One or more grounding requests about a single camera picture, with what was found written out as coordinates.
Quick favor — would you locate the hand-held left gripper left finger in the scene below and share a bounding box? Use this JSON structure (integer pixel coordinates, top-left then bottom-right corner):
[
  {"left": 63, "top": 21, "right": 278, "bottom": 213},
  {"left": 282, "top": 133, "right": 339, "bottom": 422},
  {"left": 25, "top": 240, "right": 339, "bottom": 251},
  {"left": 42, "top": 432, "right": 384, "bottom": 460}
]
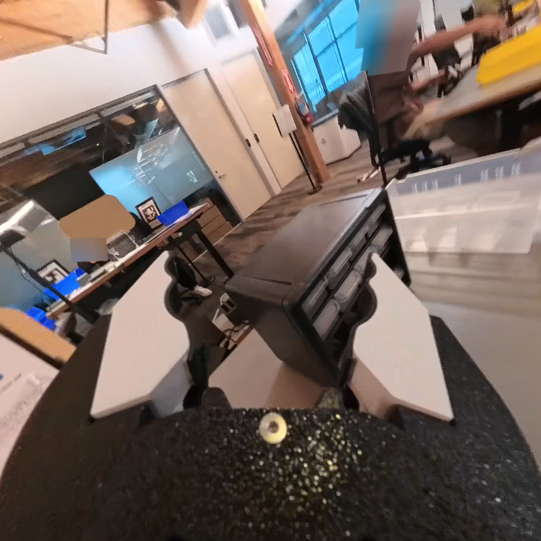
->
[{"left": 90, "top": 251, "right": 193, "bottom": 420}]

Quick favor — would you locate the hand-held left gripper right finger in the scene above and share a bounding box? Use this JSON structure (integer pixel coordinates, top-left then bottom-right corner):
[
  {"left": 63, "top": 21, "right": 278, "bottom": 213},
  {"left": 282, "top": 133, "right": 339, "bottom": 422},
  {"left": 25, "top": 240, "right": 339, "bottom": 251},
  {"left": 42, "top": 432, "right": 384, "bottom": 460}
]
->
[{"left": 347, "top": 253, "right": 455, "bottom": 422}]

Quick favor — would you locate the grid of clear drawers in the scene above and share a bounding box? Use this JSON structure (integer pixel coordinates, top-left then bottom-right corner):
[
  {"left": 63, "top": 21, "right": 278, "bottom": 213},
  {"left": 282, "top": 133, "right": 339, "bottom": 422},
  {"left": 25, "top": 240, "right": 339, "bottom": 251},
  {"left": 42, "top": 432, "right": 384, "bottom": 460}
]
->
[{"left": 302, "top": 205, "right": 406, "bottom": 364}]

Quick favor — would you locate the black drawer cabinet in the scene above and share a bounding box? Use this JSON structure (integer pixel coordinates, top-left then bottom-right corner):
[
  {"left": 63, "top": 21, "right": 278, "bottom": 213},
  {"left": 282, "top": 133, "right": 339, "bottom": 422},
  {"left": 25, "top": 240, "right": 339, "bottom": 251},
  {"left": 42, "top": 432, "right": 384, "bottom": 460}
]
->
[{"left": 225, "top": 188, "right": 411, "bottom": 387}]

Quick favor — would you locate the clear plastic storage bin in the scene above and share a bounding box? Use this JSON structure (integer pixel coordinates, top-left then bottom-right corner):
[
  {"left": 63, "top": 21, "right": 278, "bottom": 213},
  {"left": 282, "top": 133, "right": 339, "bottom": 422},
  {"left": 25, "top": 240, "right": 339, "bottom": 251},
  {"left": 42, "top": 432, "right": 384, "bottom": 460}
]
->
[{"left": 385, "top": 146, "right": 541, "bottom": 254}]

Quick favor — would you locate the white recycling cabinet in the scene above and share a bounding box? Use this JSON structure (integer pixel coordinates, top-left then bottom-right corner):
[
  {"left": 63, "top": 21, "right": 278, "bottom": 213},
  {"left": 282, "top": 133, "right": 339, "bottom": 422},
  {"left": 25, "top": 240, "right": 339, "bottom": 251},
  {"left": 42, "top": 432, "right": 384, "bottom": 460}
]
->
[{"left": 315, "top": 116, "right": 363, "bottom": 166}]

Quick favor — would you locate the blue plastic box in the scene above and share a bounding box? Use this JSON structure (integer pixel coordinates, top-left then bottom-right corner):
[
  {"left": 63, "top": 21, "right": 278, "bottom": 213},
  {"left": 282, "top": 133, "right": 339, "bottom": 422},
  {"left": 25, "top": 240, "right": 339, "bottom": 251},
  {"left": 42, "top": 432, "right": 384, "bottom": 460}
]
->
[
  {"left": 25, "top": 270, "right": 87, "bottom": 332},
  {"left": 157, "top": 201, "right": 189, "bottom": 225}
]

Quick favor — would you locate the wooden desk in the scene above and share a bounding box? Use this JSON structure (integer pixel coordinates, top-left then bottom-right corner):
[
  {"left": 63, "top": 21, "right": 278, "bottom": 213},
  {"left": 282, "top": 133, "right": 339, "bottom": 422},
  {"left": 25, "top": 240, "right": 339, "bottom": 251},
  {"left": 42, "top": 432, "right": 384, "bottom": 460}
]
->
[{"left": 46, "top": 203, "right": 235, "bottom": 318}]

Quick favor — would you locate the black white marker tag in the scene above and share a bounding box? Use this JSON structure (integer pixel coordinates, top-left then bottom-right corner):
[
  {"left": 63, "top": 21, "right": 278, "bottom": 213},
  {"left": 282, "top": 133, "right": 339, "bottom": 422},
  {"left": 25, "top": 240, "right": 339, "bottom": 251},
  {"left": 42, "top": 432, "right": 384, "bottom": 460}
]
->
[
  {"left": 37, "top": 261, "right": 70, "bottom": 290},
  {"left": 135, "top": 196, "right": 162, "bottom": 231}
]

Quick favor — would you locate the printed instruction sheet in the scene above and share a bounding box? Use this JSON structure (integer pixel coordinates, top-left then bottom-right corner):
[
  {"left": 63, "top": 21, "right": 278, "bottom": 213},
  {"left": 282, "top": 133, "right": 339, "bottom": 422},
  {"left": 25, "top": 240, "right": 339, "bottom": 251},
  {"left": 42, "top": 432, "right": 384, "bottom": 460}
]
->
[{"left": 0, "top": 334, "right": 60, "bottom": 465}]

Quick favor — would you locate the stack of cardboard boxes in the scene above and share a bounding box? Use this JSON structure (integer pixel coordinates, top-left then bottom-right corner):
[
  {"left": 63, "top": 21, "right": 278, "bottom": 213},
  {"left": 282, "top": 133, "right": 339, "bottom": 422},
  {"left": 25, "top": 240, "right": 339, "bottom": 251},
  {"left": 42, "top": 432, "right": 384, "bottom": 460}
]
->
[{"left": 182, "top": 206, "right": 234, "bottom": 263}]

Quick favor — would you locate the frosted glass partition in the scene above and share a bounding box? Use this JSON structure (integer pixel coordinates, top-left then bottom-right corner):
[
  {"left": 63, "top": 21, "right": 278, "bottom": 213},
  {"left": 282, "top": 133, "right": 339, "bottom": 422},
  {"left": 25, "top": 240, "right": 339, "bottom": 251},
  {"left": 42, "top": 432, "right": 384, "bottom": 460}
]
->
[{"left": 0, "top": 85, "right": 237, "bottom": 237}]

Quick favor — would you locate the white door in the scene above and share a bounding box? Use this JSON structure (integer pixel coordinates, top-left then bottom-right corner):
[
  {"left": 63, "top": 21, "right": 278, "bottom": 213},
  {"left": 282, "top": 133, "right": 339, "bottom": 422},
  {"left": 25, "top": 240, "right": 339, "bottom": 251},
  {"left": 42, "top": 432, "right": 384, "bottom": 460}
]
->
[
  {"left": 220, "top": 51, "right": 305, "bottom": 191},
  {"left": 163, "top": 70, "right": 271, "bottom": 220}
]

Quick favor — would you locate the black chair with grey jacket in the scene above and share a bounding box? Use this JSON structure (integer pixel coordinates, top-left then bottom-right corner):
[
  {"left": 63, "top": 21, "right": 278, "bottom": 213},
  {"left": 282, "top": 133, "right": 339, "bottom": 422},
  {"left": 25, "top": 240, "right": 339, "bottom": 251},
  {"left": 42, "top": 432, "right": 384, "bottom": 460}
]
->
[{"left": 337, "top": 72, "right": 452, "bottom": 187}]

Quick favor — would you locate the whiteboard on black stand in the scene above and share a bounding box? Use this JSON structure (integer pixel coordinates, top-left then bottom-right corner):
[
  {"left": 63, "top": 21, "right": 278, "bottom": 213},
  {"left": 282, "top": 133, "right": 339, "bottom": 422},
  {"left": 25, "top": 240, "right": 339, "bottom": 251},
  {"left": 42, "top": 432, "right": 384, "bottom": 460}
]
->
[{"left": 272, "top": 105, "right": 325, "bottom": 194}]

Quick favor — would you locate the wooden edge table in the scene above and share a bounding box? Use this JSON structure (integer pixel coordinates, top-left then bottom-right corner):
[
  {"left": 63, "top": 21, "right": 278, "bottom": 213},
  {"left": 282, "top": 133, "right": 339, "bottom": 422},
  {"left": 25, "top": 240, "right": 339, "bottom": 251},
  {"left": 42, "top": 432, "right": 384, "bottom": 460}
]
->
[{"left": 403, "top": 63, "right": 541, "bottom": 159}]

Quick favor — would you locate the yellow plastic bin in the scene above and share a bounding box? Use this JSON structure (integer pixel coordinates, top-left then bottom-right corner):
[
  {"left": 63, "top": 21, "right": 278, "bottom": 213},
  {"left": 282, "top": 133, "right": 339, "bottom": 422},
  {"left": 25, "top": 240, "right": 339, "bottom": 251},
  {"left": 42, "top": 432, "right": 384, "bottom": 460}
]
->
[{"left": 475, "top": 34, "right": 541, "bottom": 87}]

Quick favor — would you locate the wooden post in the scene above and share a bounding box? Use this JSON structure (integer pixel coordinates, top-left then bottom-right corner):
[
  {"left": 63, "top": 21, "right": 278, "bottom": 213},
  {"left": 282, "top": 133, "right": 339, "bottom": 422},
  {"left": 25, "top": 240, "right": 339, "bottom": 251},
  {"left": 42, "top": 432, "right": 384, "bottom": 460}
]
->
[{"left": 243, "top": 0, "right": 331, "bottom": 184}]

